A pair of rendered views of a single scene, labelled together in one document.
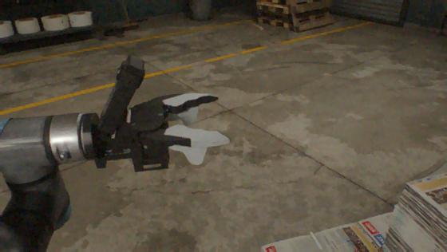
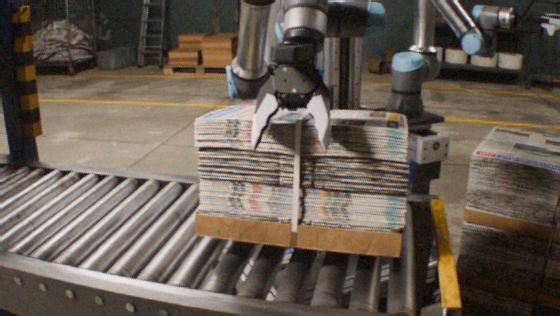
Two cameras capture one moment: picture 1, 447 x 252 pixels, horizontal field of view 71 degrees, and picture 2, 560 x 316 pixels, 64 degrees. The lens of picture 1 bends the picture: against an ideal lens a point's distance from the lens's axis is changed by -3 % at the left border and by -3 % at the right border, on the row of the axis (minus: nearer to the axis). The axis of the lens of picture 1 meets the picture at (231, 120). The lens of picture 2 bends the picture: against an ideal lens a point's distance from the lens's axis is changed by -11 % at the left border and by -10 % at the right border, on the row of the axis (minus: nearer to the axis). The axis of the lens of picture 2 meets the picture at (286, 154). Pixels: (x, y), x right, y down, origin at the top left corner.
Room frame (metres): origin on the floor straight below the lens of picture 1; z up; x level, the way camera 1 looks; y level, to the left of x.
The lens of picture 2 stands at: (-1.32, -0.58, 1.29)
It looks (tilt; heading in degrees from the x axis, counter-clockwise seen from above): 19 degrees down; 50
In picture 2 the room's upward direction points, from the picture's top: straight up
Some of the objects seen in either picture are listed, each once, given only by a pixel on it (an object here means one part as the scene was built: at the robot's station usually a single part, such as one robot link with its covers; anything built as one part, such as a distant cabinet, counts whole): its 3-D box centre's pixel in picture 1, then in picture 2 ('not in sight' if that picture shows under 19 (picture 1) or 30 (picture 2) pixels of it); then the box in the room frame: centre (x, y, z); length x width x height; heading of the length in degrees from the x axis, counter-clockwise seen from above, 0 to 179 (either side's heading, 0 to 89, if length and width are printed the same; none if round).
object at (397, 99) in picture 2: not in sight; (405, 100); (0.21, 0.55, 0.87); 0.15 x 0.15 x 0.10
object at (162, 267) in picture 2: not in sight; (189, 234); (-0.88, 0.29, 0.77); 0.47 x 0.05 x 0.05; 38
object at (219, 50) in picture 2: not in sight; (209, 53); (2.66, 6.10, 0.28); 1.20 x 0.83 x 0.57; 128
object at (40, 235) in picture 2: not in sight; (68, 217); (-1.08, 0.54, 0.77); 0.47 x 0.05 x 0.05; 38
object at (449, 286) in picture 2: not in sight; (444, 247); (-0.55, -0.14, 0.81); 0.43 x 0.03 x 0.02; 38
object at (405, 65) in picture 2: not in sight; (408, 70); (0.22, 0.55, 0.98); 0.13 x 0.12 x 0.14; 11
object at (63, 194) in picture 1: (37, 202); (485, 42); (0.37, 0.31, 1.12); 0.11 x 0.08 x 0.11; 11
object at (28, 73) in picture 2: not in sight; (25, 72); (-1.02, 1.17, 1.05); 0.05 x 0.05 x 0.45; 38
